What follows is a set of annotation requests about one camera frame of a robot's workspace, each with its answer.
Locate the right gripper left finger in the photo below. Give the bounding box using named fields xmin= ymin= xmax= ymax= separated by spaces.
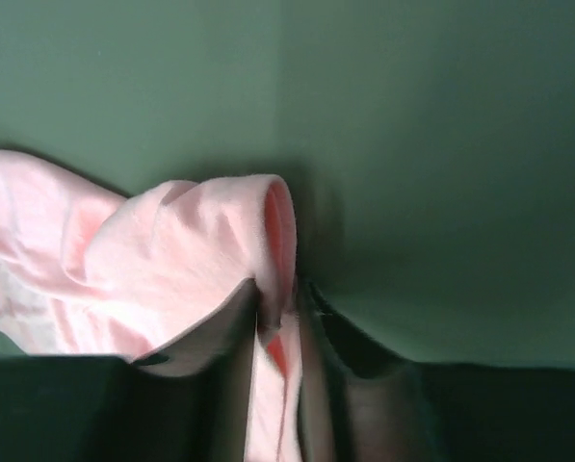
xmin=0 ymin=280 xmax=259 ymax=461

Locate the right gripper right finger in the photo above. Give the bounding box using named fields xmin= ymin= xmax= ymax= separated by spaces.
xmin=297 ymin=281 xmax=575 ymax=462

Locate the pink t shirt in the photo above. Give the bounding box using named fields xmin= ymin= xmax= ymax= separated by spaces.
xmin=0 ymin=150 xmax=301 ymax=461

